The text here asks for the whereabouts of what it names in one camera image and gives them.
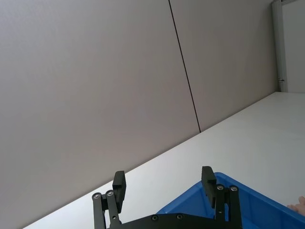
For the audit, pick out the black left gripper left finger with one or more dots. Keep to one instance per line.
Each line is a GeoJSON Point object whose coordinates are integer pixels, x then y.
{"type": "Point", "coordinates": [118, 190]}

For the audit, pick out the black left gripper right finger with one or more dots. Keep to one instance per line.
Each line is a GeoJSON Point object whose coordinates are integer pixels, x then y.
{"type": "Point", "coordinates": [210, 188]}

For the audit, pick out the person's hand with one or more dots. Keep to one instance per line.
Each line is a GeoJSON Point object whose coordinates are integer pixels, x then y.
{"type": "Point", "coordinates": [299, 205]}

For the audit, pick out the blue plastic bin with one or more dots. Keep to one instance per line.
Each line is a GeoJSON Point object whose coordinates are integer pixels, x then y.
{"type": "Point", "coordinates": [252, 207]}

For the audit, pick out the pale grey door frame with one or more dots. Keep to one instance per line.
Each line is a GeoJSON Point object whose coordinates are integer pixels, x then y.
{"type": "Point", "coordinates": [277, 45]}

